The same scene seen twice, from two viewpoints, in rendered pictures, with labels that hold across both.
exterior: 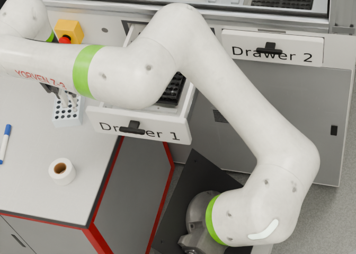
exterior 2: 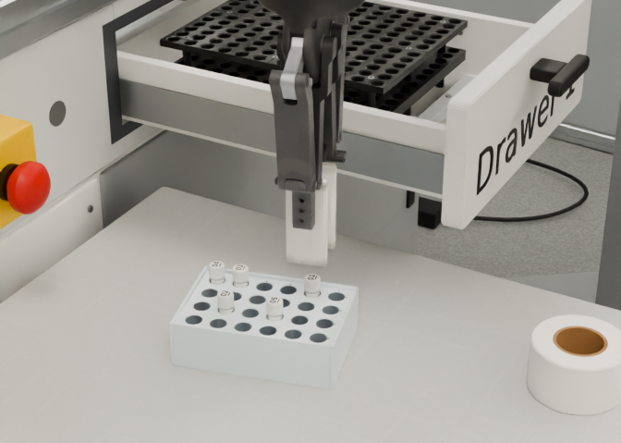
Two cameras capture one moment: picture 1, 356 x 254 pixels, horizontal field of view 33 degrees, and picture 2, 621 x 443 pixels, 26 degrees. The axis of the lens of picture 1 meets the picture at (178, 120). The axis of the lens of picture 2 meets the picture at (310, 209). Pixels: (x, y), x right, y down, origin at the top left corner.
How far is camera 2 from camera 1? 186 cm
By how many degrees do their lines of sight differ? 66
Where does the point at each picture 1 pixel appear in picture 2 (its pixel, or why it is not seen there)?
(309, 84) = not seen: hidden behind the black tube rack
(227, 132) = not seen: hidden behind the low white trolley
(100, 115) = (489, 105)
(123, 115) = (524, 56)
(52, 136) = (371, 400)
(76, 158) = (508, 352)
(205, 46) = not seen: outside the picture
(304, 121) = (379, 198)
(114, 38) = (77, 145)
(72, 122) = (351, 323)
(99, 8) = not seen: outside the picture
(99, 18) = (50, 54)
